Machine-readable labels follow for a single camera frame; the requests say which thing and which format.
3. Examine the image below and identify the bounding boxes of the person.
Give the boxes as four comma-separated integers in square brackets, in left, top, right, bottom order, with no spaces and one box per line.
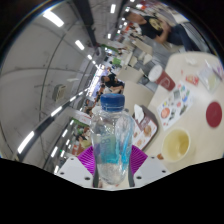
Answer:
[125,10,201,53]
[99,73,125,94]

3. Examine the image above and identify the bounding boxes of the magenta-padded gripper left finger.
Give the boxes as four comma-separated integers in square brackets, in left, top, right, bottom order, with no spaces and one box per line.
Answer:
[54,145,100,190]

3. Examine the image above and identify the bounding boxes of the ceiling lights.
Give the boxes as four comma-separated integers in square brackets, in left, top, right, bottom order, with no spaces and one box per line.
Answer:
[16,3,141,174]

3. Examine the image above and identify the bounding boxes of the ceiling air conditioner unit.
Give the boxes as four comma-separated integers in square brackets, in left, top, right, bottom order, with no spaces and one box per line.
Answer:
[51,83,68,103]

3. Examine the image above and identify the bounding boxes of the clear blue-capped water bottle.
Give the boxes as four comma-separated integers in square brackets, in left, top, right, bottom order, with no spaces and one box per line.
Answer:
[89,93,136,186]

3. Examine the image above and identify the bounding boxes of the small red packet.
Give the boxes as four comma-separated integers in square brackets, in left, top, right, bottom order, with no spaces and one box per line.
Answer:
[184,74,200,87]

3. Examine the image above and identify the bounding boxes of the cream chair with round hole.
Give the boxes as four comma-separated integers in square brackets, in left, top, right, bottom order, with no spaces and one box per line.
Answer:
[123,80,155,116]

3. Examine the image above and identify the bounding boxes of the crumpled white napkin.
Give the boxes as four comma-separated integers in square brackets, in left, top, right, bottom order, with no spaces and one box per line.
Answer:
[133,103,146,124]

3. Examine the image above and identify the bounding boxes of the white wrapper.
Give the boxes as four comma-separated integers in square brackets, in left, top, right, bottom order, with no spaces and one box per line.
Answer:
[184,56,201,66]

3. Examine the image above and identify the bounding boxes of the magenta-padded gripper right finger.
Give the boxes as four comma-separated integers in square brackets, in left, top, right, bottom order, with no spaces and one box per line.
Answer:
[127,144,171,188]

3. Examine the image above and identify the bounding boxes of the far cream chairs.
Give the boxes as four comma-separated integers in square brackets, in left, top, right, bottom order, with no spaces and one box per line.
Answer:
[116,39,154,84]

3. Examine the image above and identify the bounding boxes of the colourful sticker sheet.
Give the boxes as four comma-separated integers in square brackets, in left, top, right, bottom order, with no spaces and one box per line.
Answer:
[156,80,196,132]

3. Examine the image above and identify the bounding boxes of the clear plastic packet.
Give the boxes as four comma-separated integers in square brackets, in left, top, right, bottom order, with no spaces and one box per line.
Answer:
[197,63,223,94]

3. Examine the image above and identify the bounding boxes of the flat round red coaster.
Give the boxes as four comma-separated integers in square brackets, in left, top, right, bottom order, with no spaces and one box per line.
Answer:
[205,101,223,129]

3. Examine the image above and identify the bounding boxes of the cream mug with brown handle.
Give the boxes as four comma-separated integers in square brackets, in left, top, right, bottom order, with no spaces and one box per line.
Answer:
[156,128,192,164]

